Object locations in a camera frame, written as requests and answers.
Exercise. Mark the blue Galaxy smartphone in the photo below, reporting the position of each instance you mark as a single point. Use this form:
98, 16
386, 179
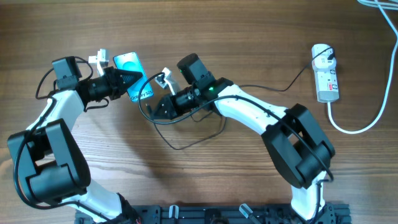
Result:
130, 62

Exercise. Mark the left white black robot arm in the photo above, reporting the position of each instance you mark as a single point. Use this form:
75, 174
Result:
50, 171

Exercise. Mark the black mounting rail base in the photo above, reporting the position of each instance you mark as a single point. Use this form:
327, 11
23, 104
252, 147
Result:
271, 213

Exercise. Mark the white power strip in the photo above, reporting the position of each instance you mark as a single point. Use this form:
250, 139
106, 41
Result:
326, 84

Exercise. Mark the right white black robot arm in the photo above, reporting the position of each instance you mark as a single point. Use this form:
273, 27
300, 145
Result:
299, 149

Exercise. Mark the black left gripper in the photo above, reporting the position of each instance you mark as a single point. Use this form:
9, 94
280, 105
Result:
113, 77

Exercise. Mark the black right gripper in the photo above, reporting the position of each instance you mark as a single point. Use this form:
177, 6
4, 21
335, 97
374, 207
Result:
168, 101

